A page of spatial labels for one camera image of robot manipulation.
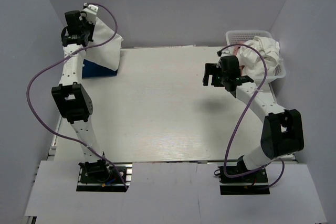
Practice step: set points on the white perforated plastic basket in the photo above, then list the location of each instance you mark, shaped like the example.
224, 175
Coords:
249, 46

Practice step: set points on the pink printed t shirt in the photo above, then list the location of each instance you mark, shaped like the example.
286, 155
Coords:
236, 50

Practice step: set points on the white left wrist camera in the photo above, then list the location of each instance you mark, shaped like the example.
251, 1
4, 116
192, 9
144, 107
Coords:
89, 13

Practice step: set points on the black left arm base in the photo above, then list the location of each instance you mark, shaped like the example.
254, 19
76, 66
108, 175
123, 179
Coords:
102, 177

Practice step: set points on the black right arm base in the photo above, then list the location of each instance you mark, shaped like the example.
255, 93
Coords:
252, 184

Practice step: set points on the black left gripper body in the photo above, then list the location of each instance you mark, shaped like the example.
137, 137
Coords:
85, 24

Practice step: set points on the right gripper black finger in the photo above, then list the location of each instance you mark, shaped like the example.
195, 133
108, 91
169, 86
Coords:
210, 70
246, 79

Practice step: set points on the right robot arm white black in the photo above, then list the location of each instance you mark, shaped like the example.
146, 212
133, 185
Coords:
282, 131

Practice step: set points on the white Coca-Cola t shirt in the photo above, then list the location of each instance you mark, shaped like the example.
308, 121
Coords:
106, 52

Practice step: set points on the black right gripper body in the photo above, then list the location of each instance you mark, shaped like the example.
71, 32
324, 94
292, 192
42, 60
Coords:
213, 75

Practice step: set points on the crumpled white t shirt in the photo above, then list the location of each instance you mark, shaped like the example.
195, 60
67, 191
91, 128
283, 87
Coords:
251, 64

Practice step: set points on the folded blue t shirt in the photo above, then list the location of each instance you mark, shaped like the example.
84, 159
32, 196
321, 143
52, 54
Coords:
93, 70

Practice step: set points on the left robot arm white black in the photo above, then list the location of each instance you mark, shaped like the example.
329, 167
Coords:
71, 98

